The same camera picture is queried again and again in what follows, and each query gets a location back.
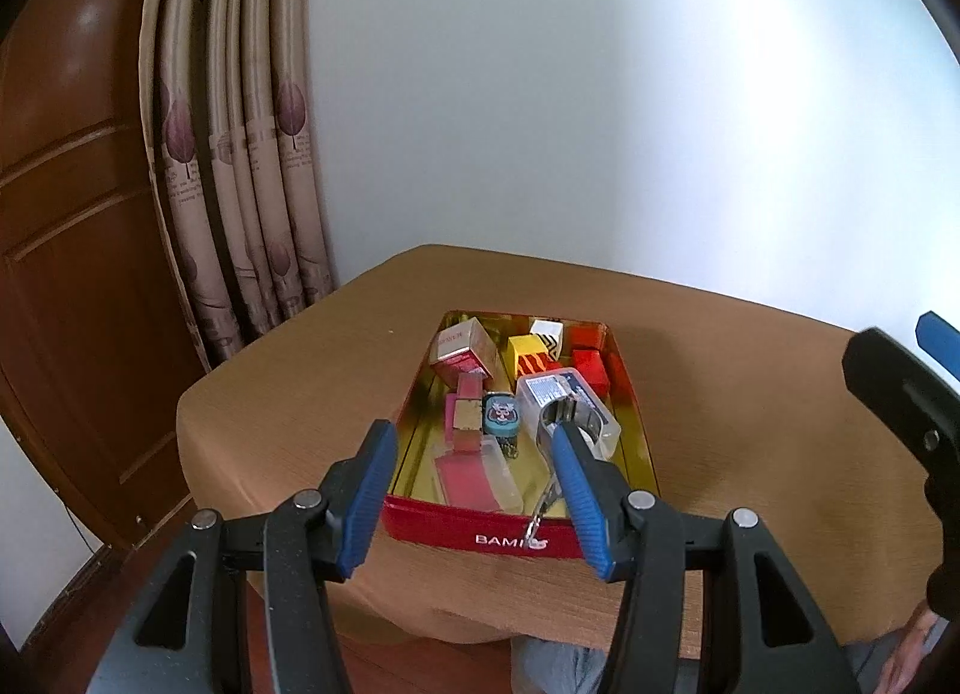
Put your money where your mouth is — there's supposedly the person's hand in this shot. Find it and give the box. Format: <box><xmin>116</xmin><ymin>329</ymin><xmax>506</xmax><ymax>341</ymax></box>
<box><xmin>874</xmin><ymin>602</ymin><xmax>940</xmax><ymax>694</ymax></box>

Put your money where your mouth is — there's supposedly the pink rectangular block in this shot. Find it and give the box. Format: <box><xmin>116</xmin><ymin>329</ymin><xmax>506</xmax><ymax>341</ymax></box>
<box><xmin>446</xmin><ymin>429</ymin><xmax>483</xmax><ymax>453</ymax></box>

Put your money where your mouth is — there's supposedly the red gold toffee tin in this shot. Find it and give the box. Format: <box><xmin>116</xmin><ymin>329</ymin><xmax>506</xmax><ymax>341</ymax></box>
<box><xmin>382</xmin><ymin>311</ymin><xmax>659</xmax><ymax>557</ymax></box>

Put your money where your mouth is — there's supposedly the teal cartoon mint tin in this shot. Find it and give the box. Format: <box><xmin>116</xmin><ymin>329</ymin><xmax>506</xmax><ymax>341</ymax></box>
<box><xmin>483</xmin><ymin>392</ymin><xmax>521</xmax><ymax>440</ymax></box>

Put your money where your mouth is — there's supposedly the yellow red striped cube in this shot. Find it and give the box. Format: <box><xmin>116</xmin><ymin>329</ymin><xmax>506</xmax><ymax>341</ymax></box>
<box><xmin>506</xmin><ymin>334</ymin><xmax>560</xmax><ymax>382</ymax></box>

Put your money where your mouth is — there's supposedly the brown wooden door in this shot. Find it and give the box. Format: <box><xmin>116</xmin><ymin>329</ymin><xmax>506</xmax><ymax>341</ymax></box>
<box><xmin>2</xmin><ymin>0</ymin><xmax>202</xmax><ymax>548</ymax></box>

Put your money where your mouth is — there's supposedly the pink lip gloss tube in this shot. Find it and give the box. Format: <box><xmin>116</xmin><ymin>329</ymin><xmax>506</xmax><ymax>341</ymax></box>
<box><xmin>444</xmin><ymin>372</ymin><xmax>485</xmax><ymax>435</ymax></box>

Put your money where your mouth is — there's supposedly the clear plastic case pink insert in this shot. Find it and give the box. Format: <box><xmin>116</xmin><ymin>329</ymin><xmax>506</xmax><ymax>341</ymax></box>
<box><xmin>433</xmin><ymin>435</ymin><xmax>524</xmax><ymax>515</ymax></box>

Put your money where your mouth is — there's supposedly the red rounded plastic case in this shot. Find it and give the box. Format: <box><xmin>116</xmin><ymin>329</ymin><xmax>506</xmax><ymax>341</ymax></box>
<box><xmin>565</xmin><ymin>322</ymin><xmax>607</xmax><ymax>353</ymax></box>

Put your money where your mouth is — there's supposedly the brown table cloth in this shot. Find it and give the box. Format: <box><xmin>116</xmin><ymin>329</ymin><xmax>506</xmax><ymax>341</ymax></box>
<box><xmin>176</xmin><ymin>245</ymin><xmax>940</xmax><ymax>642</ymax></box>

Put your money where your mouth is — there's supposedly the beige patterned curtain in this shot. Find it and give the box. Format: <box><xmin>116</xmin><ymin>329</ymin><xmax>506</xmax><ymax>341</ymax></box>
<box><xmin>139</xmin><ymin>0</ymin><xmax>335</xmax><ymax>369</ymax></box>

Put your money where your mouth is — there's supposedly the white small box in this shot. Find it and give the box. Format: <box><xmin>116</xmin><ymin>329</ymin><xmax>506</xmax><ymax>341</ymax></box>
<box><xmin>529</xmin><ymin>319</ymin><xmax>565</xmax><ymax>359</ymax></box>

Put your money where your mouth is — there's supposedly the silver metal clamp tool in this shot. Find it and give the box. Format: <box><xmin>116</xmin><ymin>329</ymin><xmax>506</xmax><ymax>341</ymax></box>
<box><xmin>523</xmin><ymin>393</ymin><xmax>604</xmax><ymax>549</ymax></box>

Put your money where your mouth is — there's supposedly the red rectangular block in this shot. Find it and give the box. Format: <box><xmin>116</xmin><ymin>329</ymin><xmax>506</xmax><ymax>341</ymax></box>
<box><xmin>571</xmin><ymin>348</ymin><xmax>612</xmax><ymax>400</ymax></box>

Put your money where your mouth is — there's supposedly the red beige cosmetic box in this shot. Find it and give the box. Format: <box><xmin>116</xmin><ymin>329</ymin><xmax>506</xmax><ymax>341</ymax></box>
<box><xmin>428</xmin><ymin>317</ymin><xmax>500</xmax><ymax>390</ymax></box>

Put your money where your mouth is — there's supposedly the clear plastic card case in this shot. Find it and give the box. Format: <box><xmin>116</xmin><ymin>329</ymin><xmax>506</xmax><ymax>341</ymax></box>
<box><xmin>516</xmin><ymin>368</ymin><xmax>622</xmax><ymax>460</ymax></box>

